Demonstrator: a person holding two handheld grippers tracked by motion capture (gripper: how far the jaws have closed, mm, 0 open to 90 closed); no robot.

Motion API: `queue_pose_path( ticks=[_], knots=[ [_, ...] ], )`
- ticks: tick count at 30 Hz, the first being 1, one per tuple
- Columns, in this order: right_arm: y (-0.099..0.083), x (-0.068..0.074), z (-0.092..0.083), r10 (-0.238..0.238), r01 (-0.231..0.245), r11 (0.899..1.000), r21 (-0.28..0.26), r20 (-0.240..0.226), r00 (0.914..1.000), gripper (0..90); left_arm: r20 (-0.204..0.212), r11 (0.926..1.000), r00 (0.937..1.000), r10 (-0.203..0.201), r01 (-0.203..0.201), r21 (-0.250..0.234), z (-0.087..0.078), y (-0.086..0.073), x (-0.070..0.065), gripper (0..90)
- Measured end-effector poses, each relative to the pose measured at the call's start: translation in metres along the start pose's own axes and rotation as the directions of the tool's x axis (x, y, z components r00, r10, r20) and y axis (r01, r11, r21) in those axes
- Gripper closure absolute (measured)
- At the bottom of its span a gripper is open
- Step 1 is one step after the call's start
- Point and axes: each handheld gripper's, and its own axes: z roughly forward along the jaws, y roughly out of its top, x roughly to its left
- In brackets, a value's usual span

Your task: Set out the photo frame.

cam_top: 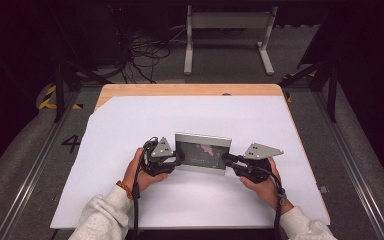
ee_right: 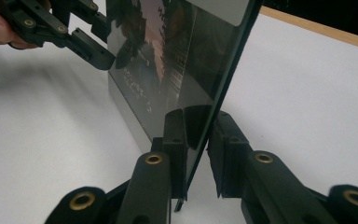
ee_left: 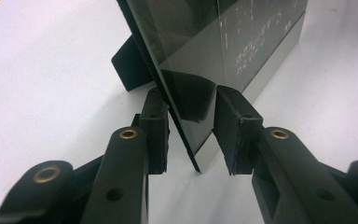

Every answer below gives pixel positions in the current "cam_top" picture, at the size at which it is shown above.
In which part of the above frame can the black metal stand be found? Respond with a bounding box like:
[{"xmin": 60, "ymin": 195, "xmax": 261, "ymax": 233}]
[
  {"xmin": 278, "ymin": 59, "xmax": 340, "ymax": 123},
  {"xmin": 51, "ymin": 59, "xmax": 112, "ymax": 123}
]

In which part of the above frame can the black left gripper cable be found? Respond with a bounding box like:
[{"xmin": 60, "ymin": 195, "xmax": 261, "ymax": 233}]
[{"xmin": 131, "ymin": 136, "xmax": 160, "ymax": 240}]

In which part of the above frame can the yellow black hazard tape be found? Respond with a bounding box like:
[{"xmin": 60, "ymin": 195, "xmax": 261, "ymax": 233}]
[{"xmin": 38, "ymin": 84, "xmax": 84, "ymax": 111}]

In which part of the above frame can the brown bead bracelet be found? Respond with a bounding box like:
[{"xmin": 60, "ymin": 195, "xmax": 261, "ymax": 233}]
[{"xmin": 115, "ymin": 180, "xmax": 135, "ymax": 201}]

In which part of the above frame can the person's left hand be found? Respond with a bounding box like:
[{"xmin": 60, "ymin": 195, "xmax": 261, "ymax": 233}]
[{"xmin": 122, "ymin": 147, "xmax": 170, "ymax": 194}]

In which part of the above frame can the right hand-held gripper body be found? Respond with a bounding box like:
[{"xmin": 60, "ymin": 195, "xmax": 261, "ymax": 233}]
[{"xmin": 232, "ymin": 142, "xmax": 285, "ymax": 185}]

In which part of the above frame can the person's right hand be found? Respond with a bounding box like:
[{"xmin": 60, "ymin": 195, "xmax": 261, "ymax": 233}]
[{"xmin": 239, "ymin": 157, "xmax": 295, "ymax": 215}]

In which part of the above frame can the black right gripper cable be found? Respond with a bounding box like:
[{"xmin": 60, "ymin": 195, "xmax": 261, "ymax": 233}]
[{"xmin": 256, "ymin": 165, "xmax": 287, "ymax": 240}]

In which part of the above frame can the aluminium floor rail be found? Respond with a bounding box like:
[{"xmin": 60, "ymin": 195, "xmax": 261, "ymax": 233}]
[
  {"xmin": 0, "ymin": 89, "xmax": 81, "ymax": 240},
  {"xmin": 313, "ymin": 89, "xmax": 384, "ymax": 240}
]

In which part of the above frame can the grey metal stand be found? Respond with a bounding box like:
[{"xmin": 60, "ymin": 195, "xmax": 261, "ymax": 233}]
[{"xmin": 183, "ymin": 4, "xmax": 279, "ymax": 76}]

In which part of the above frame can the tangle of black cables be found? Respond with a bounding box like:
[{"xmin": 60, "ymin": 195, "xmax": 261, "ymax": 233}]
[{"xmin": 113, "ymin": 31, "xmax": 174, "ymax": 85}]

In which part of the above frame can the silver picture frame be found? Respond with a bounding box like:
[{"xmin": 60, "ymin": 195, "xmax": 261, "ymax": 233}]
[{"xmin": 174, "ymin": 132, "xmax": 233, "ymax": 176}]

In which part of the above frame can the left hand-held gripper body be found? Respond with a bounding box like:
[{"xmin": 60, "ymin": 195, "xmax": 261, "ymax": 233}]
[{"xmin": 142, "ymin": 136, "xmax": 181, "ymax": 177}]

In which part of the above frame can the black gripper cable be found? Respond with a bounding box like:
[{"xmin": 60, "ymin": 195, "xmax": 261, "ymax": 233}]
[
  {"xmin": 256, "ymin": 165, "xmax": 287, "ymax": 240},
  {"xmin": 131, "ymin": 136, "xmax": 160, "ymax": 240}
]

